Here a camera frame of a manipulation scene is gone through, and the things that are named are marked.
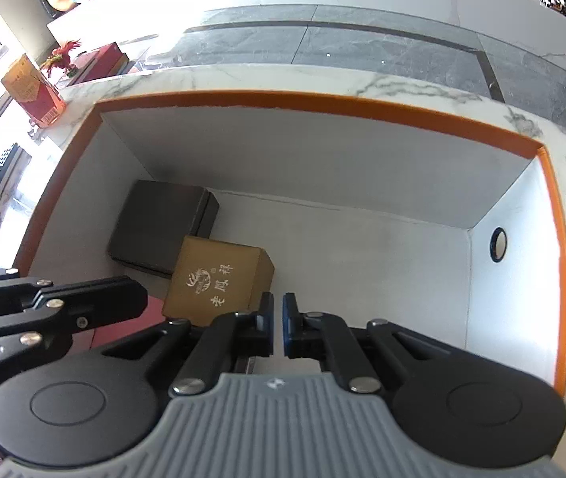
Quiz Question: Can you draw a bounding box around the red gold carton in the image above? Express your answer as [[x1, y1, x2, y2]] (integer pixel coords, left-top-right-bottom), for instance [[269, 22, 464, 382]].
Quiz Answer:
[[1, 54, 67, 127]]

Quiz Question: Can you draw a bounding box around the orange cardboard box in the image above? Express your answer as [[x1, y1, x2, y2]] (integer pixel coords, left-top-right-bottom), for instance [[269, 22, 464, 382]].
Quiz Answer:
[[14, 90, 566, 404]]

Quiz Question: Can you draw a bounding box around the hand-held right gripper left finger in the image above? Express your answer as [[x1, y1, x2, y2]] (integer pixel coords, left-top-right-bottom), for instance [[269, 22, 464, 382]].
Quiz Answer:
[[101, 291, 276, 399]]

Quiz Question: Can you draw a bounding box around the pink box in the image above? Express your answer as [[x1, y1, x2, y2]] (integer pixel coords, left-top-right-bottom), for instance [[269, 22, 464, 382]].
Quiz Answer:
[[71, 304, 166, 352]]

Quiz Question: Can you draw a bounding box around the dark red box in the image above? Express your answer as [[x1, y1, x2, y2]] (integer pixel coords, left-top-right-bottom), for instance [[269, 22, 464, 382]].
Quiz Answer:
[[71, 42, 131, 80]]

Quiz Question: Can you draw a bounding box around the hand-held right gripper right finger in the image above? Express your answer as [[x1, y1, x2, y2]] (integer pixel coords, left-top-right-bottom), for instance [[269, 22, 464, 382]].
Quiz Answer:
[[282, 293, 455, 393]]

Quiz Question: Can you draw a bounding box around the red feather flower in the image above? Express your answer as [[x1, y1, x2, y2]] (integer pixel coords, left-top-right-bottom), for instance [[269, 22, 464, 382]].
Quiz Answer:
[[39, 40, 84, 78]]

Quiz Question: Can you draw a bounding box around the small gold brown box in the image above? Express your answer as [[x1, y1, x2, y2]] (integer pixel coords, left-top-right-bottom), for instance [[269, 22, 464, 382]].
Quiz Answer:
[[162, 237, 276, 329]]

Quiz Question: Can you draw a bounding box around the dark grey box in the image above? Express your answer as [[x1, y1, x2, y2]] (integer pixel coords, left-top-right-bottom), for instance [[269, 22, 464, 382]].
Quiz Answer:
[[108, 180, 220, 280]]

